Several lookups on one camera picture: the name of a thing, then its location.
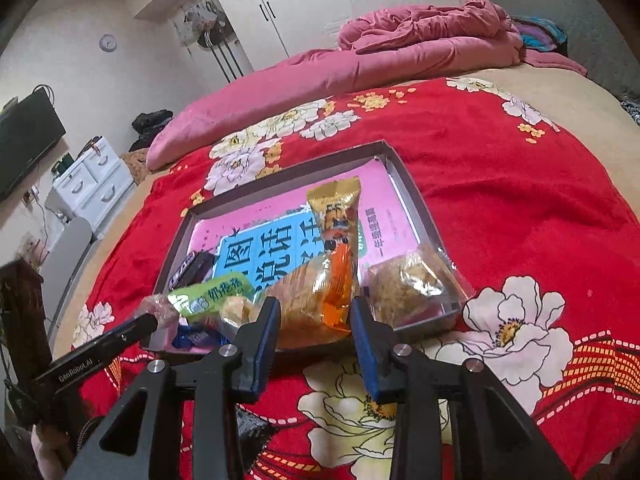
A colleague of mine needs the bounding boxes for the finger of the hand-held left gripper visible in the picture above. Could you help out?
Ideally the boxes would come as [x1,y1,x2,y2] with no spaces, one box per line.
[92,312,158,356]

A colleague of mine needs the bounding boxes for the pale pastry packet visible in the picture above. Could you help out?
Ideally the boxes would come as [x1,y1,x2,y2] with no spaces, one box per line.
[220,296,261,333]

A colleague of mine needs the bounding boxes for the black flat television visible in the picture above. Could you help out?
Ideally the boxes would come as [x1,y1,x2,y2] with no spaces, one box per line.
[0,92,67,201]

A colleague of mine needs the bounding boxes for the brown plush blanket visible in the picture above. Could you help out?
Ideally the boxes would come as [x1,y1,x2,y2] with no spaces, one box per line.
[122,152,153,181]

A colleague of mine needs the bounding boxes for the orange bread packet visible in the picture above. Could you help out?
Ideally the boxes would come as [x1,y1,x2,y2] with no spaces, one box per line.
[255,250,358,353]

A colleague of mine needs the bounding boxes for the clear meat floss cake packet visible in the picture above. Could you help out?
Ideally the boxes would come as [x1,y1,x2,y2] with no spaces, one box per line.
[367,245,473,331]

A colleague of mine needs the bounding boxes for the crumpled pink quilt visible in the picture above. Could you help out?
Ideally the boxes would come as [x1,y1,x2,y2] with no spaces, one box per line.
[337,0,526,68]

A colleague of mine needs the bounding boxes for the green snack packet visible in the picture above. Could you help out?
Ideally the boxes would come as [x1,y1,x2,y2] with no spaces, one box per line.
[167,275,258,323]

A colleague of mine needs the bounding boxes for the hanging bags and straps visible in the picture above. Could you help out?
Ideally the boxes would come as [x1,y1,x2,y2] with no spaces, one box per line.
[182,0,241,81]

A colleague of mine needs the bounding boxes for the purple and teal cloth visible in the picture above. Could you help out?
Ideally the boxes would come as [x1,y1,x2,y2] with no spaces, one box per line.
[515,16,568,53]

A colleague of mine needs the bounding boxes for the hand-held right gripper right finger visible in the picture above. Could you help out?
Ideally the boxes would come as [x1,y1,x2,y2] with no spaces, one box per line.
[349,297,571,480]

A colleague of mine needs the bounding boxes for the grey quilted headboard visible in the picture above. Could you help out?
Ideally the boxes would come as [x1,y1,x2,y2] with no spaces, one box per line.
[479,0,640,106]

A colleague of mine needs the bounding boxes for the beige bed sheet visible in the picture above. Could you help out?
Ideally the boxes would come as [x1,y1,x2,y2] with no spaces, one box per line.
[50,62,640,361]

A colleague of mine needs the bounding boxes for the white drawer chest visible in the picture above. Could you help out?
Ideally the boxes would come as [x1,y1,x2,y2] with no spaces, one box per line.
[45,137,136,238]

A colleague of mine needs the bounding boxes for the pink and blue book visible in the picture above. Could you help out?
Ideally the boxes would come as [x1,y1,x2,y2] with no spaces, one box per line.
[192,156,426,293]

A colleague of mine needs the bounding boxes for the small clear brown candy packet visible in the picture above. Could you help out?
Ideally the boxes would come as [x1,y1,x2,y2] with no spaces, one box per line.
[140,294,180,328]

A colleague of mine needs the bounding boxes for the shallow grey cardboard box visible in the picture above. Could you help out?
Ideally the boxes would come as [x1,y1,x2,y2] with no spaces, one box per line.
[150,140,463,353]

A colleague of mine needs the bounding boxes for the long pink pillow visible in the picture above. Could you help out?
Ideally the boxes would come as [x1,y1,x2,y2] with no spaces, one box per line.
[146,35,523,171]

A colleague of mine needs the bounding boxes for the tall yellow snack packet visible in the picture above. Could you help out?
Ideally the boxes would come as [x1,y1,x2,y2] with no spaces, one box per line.
[305,176,363,266]

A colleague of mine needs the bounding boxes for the red floral blanket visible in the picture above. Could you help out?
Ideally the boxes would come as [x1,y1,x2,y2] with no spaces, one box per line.
[50,77,640,480]

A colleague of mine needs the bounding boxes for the person's left hand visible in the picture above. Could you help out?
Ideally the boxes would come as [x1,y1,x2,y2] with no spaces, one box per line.
[30,425,71,480]

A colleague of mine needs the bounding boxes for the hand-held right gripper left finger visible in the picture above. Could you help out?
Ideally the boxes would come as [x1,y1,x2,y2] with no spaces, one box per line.
[62,296,282,480]

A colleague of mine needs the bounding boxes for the black bag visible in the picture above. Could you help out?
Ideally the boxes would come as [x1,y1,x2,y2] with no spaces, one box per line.
[131,110,173,151]

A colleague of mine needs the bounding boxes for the blue cookie packet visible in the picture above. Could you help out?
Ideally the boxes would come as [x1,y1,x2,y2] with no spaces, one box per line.
[172,324,223,350]

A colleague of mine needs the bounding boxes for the dark chocolate bar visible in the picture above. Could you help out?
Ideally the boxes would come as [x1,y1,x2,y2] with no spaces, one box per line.
[167,251,216,286]

